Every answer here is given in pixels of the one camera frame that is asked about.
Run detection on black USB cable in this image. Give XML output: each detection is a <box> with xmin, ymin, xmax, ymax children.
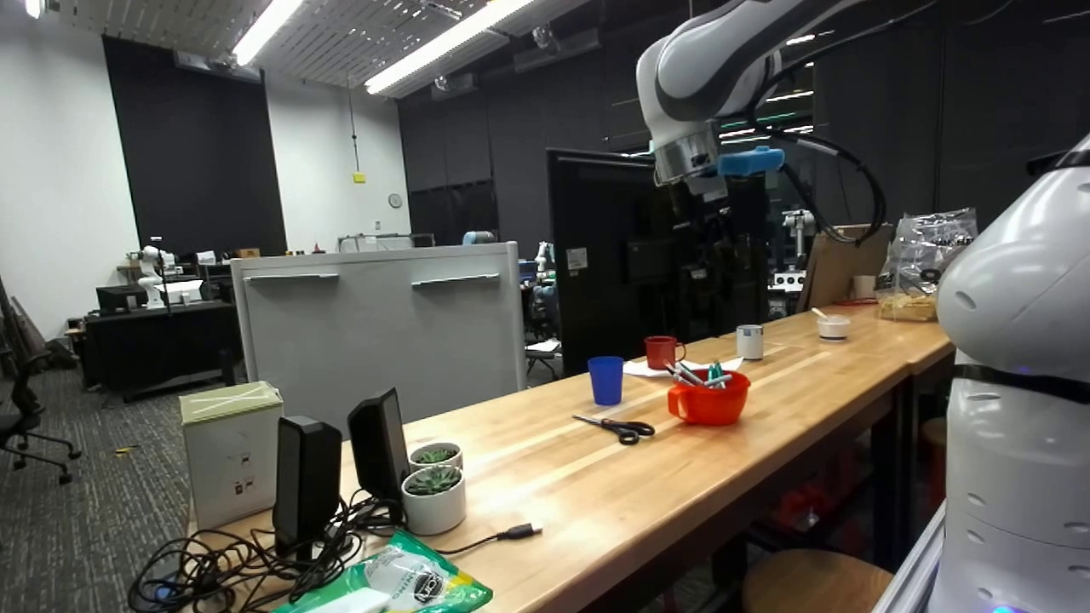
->
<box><xmin>435</xmin><ymin>518</ymin><xmax>546</xmax><ymax>558</ymax></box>

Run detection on long ceiling light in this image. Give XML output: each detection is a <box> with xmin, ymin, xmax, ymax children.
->
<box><xmin>364</xmin><ymin>0</ymin><xmax>536</xmax><ymax>99</ymax></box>
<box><xmin>231</xmin><ymin>0</ymin><xmax>308</xmax><ymax>68</ymax></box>

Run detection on white mug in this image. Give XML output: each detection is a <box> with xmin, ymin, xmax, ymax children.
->
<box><xmin>734</xmin><ymin>321</ymin><xmax>767</xmax><ymax>364</ymax></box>

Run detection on clear plastic bag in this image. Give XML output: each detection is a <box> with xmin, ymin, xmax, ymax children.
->
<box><xmin>878</xmin><ymin>204</ymin><xmax>982</xmax><ymax>327</ymax></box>

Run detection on black wall panel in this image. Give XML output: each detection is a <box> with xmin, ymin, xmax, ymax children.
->
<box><xmin>101</xmin><ymin>29</ymin><xmax>291</xmax><ymax>261</ymax></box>

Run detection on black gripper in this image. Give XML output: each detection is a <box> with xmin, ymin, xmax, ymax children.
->
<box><xmin>677</xmin><ymin>180</ymin><xmax>744</xmax><ymax>275</ymax></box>

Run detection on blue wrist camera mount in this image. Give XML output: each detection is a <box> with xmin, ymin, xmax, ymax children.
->
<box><xmin>719</xmin><ymin>146</ymin><xmax>792</xmax><ymax>180</ymax></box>

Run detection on red mug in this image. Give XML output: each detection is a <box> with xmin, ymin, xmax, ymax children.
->
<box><xmin>642</xmin><ymin>329</ymin><xmax>687</xmax><ymax>371</ymax></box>

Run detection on large black cabinet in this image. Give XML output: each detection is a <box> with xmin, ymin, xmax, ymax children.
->
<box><xmin>546</xmin><ymin>146</ymin><xmax>788</xmax><ymax>379</ymax></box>

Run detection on small white bowl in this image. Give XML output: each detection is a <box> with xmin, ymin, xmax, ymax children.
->
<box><xmin>814</xmin><ymin>305</ymin><xmax>856</xmax><ymax>345</ymax></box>

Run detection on orange cup with handle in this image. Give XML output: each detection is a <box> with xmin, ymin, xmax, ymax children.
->
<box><xmin>666</xmin><ymin>367</ymin><xmax>753</xmax><ymax>430</ymax></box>

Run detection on blue plastic cup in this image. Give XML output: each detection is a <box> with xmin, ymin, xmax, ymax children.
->
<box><xmin>587</xmin><ymin>353</ymin><xmax>628</xmax><ymax>409</ymax></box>

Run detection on brown cardboard box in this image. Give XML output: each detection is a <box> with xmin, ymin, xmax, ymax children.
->
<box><xmin>807</xmin><ymin>222</ymin><xmax>897</xmax><ymax>311</ymax></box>

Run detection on black desktop speaker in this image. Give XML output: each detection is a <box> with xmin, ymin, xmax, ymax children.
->
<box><xmin>269</xmin><ymin>413</ymin><xmax>345</xmax><ymax>558</ymax></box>
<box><xmin>345</xmin><ymin>386</ymin><xmax>415</xmax><ymax>514</ymax></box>

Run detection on black desk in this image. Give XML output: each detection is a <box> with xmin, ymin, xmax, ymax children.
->
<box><xmin>77</xmin><ymin>295</ymin><xmax>245</xmax><ymax>401</ymax></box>

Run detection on tangled black cables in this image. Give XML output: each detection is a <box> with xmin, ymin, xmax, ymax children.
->
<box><xmin>126</xmin><ymin>489</ymin><xmax>395</xmax><ymax>613</ymax></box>

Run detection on black office chair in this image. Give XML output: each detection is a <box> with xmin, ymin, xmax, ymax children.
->
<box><xmin>0</xmin><ymin>278</ymin><xmax>84</xmax><ymax>488</ymax></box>

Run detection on green plastic package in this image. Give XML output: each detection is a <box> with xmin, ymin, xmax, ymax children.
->
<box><xmin>274</xmin><ymin>528</ymin><xmax>496</xmax><ymax>613</ymax></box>

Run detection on black handled scissors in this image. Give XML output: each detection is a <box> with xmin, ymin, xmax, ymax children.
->
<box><xmin>571</xmin><ymin>413</ymin><xmax>659</xmax><ymax>451</ymax></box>

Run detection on white box green lid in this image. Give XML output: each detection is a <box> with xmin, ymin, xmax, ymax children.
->
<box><xmin>178</xmin><ymin>379</ymin><xmax>287</xmax><ymax>531</ymax></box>

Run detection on white plant pot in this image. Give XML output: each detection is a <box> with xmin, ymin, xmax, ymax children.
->
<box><xmin>408</xmin><ymin>438</ymin><xmax>466</xmax><ymax>474</ymax></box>
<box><xmin>398</xmin><ymin>463</ymin><xmax>470</xmax><ymax>538</ymax></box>

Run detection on white paper sheet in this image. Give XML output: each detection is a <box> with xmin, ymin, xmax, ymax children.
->
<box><xmin>620</xmin><ymin>353</ymin><xmax>745</xmax><ymax>386</ymax></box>

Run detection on round wooden stool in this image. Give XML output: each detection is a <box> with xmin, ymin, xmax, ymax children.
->
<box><xmin>744</xmin><ymin>545</ymin><xmax>897</xmax><ymax>613</ymax></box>

